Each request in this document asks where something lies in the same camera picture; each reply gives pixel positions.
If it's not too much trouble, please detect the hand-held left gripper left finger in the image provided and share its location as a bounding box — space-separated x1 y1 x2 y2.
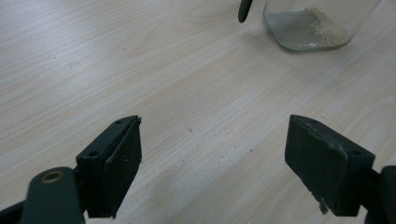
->
76 115 143 218

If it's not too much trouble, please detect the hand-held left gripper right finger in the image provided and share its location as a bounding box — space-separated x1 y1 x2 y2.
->
284 114 376 217

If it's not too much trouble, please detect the beige seasoning powder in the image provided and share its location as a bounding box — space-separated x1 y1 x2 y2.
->
306 7 350 49

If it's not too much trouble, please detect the glass jar with black lid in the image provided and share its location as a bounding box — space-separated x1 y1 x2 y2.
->
237 0 382 51

